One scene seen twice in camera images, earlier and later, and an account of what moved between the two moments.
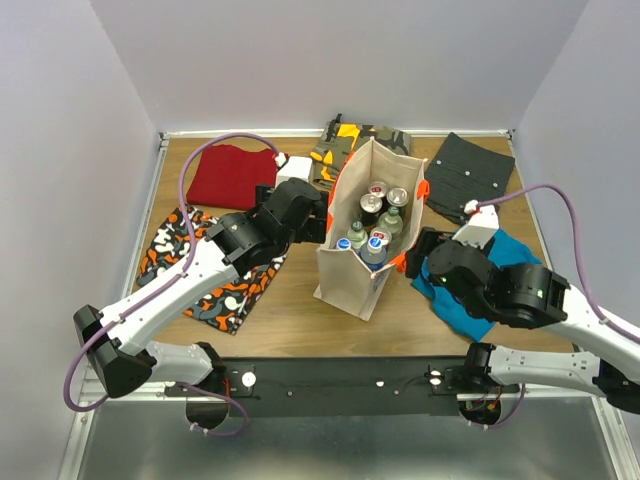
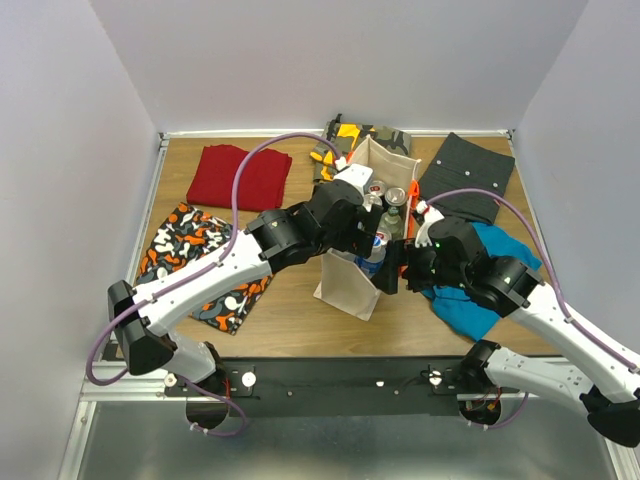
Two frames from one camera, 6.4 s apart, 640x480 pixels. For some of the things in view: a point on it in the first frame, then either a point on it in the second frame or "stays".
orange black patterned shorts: x=168 y=251 stays
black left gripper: x=315 y=229 → x=360 y=241
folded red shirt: x=227 y=176 stays
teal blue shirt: x=504 y=250 stays
